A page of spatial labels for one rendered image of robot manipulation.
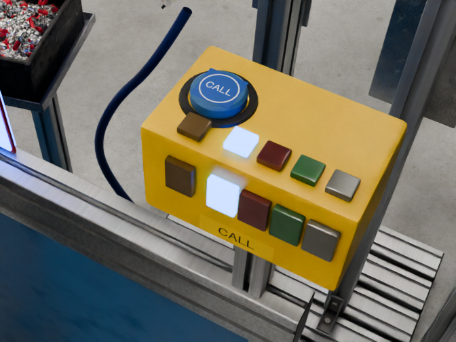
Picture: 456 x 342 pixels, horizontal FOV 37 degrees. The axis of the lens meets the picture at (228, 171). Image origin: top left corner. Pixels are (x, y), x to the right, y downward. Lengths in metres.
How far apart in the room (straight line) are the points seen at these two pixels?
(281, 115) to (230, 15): 1.82
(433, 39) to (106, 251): 0.52
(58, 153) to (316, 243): 0.64
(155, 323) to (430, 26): 0.51
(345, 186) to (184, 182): 0.11
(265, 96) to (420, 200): 1.40
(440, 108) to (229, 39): 1.17
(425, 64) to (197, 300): 0.49
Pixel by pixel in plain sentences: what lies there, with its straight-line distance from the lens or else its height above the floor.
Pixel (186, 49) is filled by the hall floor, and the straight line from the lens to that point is 2.15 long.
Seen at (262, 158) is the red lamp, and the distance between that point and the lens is 0.43.
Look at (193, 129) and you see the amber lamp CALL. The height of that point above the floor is 1.08.
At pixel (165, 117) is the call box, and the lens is 0.46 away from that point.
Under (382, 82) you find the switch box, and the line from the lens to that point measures 1.13.
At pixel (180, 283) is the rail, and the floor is 0.83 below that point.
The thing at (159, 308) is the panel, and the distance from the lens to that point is 0.79.
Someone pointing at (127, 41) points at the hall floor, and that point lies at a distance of 2.18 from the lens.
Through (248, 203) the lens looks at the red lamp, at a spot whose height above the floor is 1.05.
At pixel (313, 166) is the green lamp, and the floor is 1.08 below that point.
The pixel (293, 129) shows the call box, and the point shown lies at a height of 1.07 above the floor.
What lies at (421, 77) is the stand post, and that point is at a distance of 1.00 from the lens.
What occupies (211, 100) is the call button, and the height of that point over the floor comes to 1.08.
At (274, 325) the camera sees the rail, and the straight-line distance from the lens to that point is 0.64.
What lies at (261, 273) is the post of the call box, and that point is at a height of 0.90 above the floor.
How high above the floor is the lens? 1.41
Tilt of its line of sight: 51 degrees down
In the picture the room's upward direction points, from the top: 5 degrees clockwise
